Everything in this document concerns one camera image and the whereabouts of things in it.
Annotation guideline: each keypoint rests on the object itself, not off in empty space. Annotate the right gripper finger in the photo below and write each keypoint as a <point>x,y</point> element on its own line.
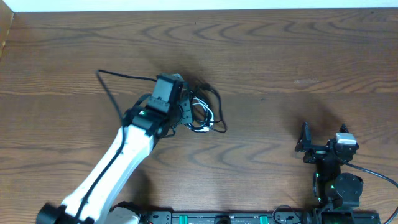
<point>305,140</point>
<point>343,129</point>

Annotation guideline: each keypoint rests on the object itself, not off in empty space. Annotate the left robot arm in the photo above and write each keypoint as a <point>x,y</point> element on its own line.
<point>150,119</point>

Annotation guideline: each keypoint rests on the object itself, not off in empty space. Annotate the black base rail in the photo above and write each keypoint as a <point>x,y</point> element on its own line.
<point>123,216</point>

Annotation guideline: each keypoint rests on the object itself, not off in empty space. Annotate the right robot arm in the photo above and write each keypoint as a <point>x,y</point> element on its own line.
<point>337,193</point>

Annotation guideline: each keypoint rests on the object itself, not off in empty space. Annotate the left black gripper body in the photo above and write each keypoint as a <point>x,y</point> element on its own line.
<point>183,114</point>

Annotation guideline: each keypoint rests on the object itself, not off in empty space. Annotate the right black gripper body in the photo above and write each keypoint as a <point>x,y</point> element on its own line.
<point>316,154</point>

